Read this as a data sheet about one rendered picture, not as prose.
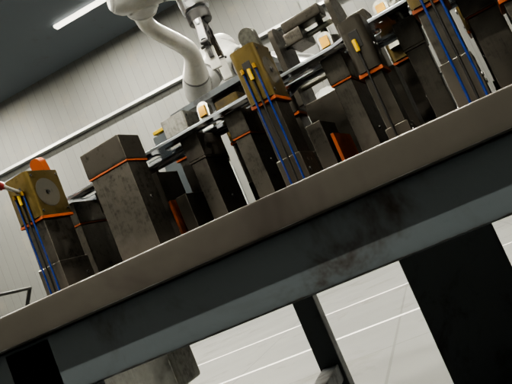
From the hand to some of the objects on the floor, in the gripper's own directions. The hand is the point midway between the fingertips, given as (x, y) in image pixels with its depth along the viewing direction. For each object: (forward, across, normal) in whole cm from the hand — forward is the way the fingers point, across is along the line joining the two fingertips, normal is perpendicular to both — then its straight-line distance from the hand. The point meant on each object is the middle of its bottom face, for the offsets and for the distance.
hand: (222, 70), depth 185 cm
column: (+123, -33, +41) cm, 134 cm away
